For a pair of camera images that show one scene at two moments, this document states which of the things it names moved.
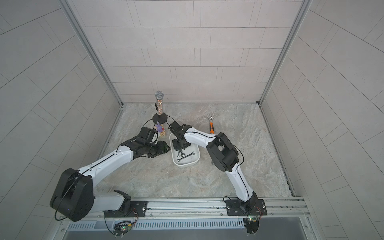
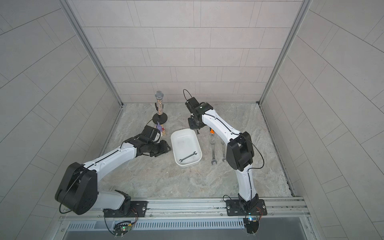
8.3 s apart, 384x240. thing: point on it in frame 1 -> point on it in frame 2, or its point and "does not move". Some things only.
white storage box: x=189 y=156 does not move
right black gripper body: x=179 y=143 -> x=195 y=122
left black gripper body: x=155 y=149 does not move
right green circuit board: x=251 y=224 does not move
